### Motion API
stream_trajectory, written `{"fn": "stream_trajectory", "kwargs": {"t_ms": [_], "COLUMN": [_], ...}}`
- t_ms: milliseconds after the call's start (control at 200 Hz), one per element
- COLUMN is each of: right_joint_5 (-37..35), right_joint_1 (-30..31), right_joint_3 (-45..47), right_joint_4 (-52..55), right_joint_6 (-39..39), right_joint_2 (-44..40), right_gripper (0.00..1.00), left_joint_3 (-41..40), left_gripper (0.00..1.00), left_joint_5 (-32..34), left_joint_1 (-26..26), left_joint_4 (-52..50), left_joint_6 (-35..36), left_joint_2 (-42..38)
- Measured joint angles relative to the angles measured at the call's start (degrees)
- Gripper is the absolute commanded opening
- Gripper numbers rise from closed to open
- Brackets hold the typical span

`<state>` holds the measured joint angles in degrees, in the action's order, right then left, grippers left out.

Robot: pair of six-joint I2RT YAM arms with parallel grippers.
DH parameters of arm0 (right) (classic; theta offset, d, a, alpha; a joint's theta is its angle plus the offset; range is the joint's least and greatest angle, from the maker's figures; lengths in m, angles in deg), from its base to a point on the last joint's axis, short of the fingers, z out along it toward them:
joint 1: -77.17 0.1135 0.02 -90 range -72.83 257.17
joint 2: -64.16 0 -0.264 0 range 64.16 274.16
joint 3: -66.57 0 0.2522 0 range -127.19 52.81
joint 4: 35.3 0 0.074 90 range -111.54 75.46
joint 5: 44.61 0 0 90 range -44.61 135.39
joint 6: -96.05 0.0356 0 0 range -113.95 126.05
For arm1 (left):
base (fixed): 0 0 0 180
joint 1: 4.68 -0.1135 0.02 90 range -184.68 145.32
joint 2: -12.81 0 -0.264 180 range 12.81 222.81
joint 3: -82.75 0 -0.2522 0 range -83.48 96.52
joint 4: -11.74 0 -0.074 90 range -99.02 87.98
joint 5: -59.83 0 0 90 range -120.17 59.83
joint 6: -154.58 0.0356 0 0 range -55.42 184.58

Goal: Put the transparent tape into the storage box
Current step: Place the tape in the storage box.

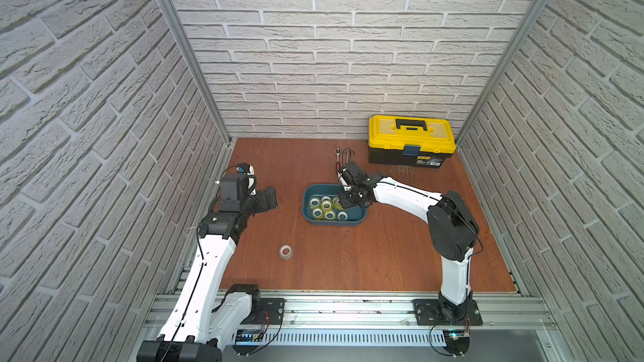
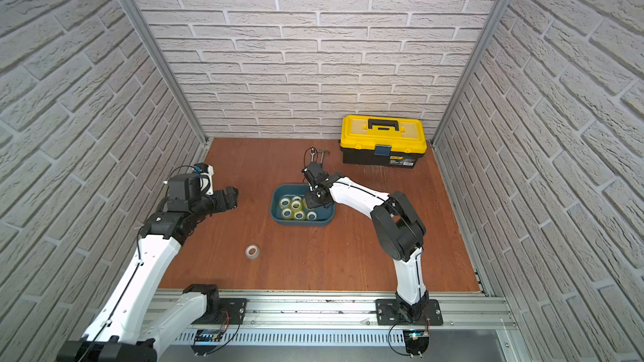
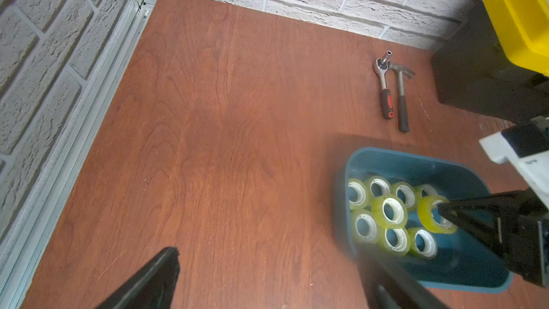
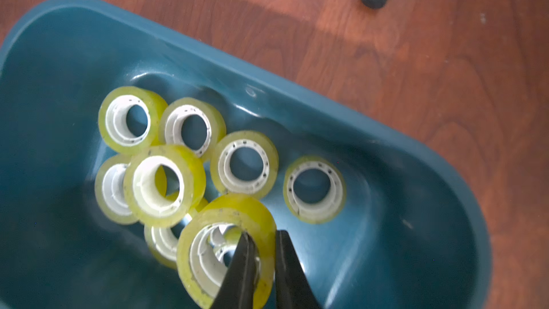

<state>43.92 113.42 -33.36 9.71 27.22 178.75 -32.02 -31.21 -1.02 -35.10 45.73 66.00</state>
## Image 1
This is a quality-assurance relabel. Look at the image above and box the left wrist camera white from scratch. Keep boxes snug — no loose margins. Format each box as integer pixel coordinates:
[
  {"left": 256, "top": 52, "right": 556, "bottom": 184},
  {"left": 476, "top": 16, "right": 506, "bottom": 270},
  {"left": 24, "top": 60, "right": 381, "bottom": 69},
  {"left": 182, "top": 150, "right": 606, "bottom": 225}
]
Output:
[{"left": 236, "top": 163, "right": 258, "bottom": 195}]

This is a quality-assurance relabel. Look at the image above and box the aluminium corner post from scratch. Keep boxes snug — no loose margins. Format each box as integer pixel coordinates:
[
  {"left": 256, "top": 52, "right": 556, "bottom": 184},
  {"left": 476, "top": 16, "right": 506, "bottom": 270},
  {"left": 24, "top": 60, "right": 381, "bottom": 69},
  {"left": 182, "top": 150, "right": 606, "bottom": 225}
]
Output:
[
  {"left": 156, "top": 0, "right": 232, "bottom": 147},
  {"left": 455, "top": 0, "right": 550, "bottom": 147}
]

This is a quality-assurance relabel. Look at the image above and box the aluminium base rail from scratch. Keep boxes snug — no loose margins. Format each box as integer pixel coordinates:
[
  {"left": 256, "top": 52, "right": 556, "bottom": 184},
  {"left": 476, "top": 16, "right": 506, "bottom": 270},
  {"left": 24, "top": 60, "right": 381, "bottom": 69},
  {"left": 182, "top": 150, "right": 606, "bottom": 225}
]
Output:
[{"left": 140, "top": 290, "right": 554, "bottom": 333}]

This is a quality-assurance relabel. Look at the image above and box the red handled ratchet wrench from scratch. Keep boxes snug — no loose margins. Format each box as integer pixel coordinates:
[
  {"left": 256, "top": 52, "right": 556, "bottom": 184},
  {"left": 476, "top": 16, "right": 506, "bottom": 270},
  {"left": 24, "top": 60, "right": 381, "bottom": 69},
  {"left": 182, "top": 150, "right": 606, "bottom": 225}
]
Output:
[{"left": 335, "top": 146, "right": 341, "bottom": 174}]

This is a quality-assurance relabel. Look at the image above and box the small black handled hammer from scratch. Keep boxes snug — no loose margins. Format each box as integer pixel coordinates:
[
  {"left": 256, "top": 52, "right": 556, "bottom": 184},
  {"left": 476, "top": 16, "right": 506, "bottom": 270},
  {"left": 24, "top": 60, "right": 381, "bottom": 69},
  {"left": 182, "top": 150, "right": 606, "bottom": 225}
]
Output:
[{"left": 344, "top": 147, "right": 355, "bottom": 162}]

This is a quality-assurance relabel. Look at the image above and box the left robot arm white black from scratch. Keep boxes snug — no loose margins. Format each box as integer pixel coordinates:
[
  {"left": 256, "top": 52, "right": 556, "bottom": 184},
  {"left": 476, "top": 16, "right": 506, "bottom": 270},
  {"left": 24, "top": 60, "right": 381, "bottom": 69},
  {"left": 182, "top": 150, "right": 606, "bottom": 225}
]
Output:
[{"left": 136, "top": 187, "right": 278, "bottom": 361}]

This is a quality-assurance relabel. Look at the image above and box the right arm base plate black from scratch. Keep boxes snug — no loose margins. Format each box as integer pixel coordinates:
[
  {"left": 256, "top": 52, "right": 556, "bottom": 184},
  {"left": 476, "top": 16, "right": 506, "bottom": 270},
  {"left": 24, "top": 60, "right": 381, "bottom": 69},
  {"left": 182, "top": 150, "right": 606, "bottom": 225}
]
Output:
[{"left": 413, "top": 299, "right": 483, "bottom": 327}]

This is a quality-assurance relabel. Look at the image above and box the controller board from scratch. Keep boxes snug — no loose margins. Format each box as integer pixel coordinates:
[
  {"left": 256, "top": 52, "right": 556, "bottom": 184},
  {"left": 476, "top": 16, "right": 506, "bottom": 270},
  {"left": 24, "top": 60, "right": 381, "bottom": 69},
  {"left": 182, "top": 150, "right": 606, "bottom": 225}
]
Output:
[
  {"left": 232, "top": 328, "right": 266, "bottom": 355},
  {"left": 444, "top": 331, "right": 471, "bottom": 358}
]

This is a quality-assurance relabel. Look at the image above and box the yellow black toolbox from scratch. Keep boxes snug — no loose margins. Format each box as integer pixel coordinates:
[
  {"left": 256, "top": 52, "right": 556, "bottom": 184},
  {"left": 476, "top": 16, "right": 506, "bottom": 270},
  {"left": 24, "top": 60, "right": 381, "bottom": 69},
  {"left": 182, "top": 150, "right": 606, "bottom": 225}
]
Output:
[{"left": 368, "top": 115, "right": 456, "bottom": 169}]

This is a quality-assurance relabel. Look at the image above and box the teal plastic storage box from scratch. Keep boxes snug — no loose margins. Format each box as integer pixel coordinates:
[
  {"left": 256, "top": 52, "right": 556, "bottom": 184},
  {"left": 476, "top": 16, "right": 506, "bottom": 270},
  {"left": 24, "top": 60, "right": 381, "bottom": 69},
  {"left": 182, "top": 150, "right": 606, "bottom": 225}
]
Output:
[{"left": 302, "top": 184, "right": 367, "bottom": 227}]

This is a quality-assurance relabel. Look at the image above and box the right controller board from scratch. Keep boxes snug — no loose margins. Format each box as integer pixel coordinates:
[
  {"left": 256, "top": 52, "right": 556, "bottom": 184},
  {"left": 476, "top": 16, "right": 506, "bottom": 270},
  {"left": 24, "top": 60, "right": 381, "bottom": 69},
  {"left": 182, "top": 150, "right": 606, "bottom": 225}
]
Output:
[{"left": 444, "top": 331, "right": 471, "bottom": 358}]

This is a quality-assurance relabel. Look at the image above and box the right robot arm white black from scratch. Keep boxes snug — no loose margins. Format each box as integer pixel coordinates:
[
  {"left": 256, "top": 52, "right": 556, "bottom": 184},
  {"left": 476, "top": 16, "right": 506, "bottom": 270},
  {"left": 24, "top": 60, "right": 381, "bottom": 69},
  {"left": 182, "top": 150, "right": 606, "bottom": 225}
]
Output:
[{"left": 338, "top": 162, "right": 480, "bottom": 323}]

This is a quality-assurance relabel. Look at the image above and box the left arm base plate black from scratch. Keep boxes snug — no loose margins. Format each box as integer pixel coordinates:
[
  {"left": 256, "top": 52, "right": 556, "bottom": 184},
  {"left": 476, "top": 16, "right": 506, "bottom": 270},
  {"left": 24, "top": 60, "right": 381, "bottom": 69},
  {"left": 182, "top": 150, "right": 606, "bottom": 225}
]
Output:
[{"left": 241, "top": 298, "right": 286, "bottom": 328}]

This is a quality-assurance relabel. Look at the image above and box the left aluminium corner post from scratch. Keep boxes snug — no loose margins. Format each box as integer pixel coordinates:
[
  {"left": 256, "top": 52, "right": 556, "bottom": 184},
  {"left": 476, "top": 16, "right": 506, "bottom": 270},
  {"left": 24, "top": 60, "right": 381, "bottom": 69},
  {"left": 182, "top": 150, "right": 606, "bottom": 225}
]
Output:
[{"left": 156, "top": 0, "right": 232, "bottom": 147}]

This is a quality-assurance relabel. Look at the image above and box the right aluminium corner post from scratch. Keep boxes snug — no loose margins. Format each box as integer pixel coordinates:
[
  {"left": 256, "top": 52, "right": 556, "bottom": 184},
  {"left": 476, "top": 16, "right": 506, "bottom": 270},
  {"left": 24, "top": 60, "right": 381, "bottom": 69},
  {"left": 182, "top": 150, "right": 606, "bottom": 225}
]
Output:
[{"left": 455, "top": 0, "right": 550, "bottom": 147}]

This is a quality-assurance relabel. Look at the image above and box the left controller board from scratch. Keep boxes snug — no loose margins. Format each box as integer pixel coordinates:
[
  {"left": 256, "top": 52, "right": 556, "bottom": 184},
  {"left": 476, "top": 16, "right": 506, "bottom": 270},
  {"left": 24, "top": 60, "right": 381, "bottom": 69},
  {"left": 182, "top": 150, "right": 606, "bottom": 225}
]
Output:
[{"left": 232, "top": 328, "right": 266, "bottom": 355}]

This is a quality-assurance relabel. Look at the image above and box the clear white tape roll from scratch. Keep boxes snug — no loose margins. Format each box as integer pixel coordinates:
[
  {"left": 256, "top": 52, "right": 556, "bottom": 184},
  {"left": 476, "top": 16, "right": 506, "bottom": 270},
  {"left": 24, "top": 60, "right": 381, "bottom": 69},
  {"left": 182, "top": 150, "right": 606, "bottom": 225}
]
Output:
[{"left": 279, "top": 244, "right": 293, "bottom": 260}]

